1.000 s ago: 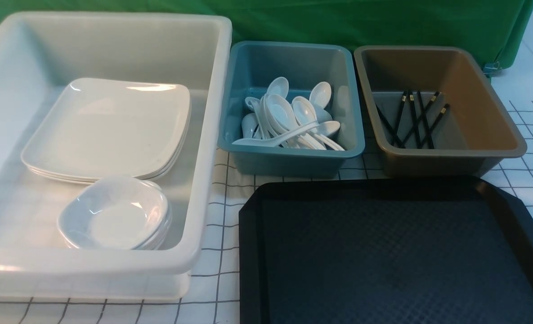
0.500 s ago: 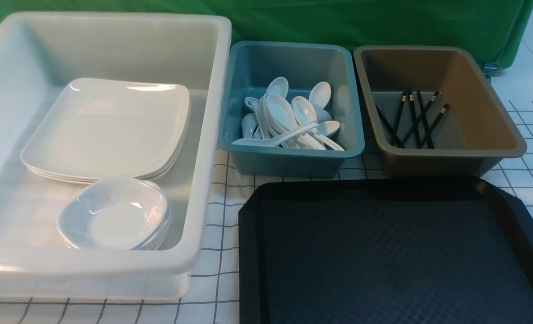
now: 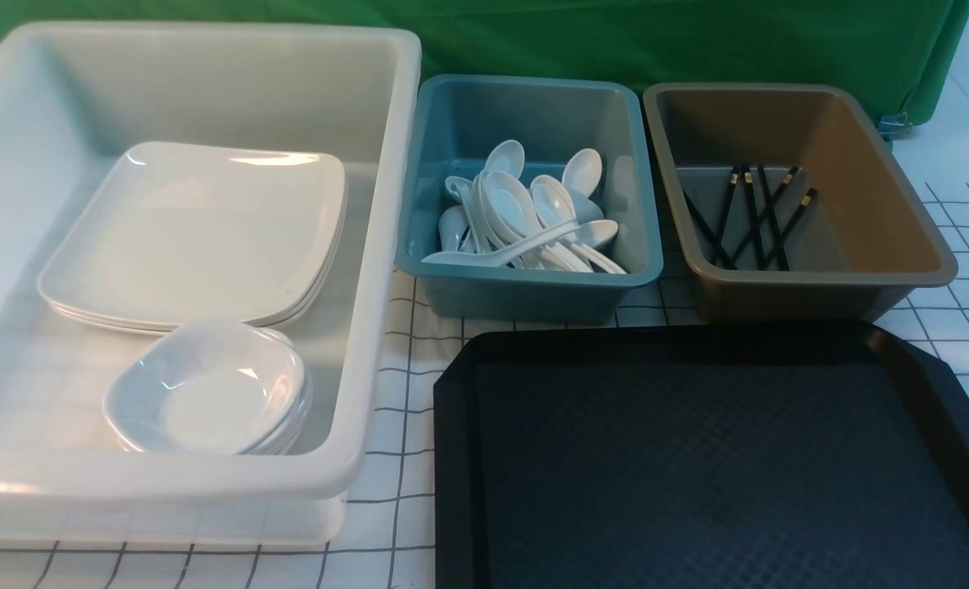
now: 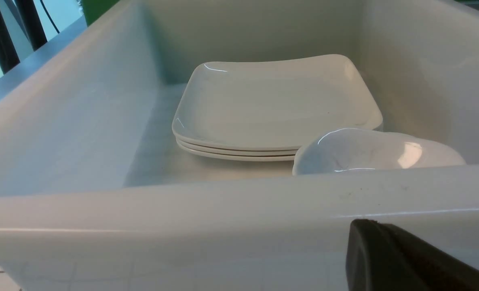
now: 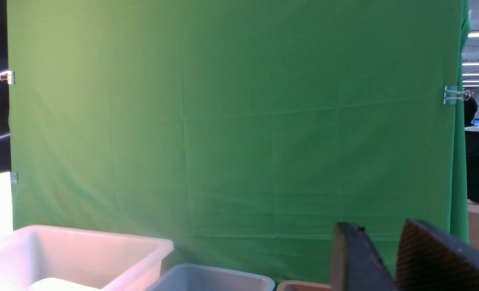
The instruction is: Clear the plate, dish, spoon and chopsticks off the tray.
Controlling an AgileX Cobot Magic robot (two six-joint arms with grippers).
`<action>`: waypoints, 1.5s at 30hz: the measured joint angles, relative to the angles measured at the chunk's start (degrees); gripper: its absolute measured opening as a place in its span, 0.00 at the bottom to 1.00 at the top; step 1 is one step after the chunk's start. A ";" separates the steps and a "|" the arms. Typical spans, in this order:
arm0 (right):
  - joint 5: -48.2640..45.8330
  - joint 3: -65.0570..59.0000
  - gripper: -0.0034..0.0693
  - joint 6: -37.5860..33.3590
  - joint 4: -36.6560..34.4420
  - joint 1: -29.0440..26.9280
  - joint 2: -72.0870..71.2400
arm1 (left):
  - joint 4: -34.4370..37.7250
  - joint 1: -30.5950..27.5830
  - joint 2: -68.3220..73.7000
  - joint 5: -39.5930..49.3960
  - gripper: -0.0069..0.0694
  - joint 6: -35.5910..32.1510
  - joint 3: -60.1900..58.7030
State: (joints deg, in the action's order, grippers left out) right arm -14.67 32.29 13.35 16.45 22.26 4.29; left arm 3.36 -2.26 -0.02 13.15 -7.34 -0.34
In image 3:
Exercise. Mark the small white dish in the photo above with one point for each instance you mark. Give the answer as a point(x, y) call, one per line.
point(206, 384)

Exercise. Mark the black chopstick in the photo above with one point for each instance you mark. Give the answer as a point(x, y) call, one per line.
point(778, 253)
point(764, 214)

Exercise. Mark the white square rice plate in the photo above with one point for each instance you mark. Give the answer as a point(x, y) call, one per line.
point(181, 233)

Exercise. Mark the pile of white spoons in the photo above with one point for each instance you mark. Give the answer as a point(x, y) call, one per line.
point(547, 224)

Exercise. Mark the blue plastic bin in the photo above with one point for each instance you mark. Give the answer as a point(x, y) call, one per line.
point(459, 120)

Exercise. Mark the black chopsticks in bin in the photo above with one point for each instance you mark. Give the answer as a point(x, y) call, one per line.
point(716, 208)

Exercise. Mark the large white plastic bin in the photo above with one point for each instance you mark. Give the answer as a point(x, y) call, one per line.
point(73, 95)

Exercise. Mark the brown plastic bin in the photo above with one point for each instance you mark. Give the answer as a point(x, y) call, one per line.
point(865, 242)

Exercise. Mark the black serving tray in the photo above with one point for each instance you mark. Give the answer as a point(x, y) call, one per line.
point(813, 454)

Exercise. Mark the metal clip on backdrop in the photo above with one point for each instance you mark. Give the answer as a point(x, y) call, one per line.
point(896, 126)

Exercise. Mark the white checked tablecloth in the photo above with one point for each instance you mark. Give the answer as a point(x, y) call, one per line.
point(388, 530)

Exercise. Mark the green backdrop cloth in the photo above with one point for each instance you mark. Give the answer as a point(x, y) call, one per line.
point(893, 56)

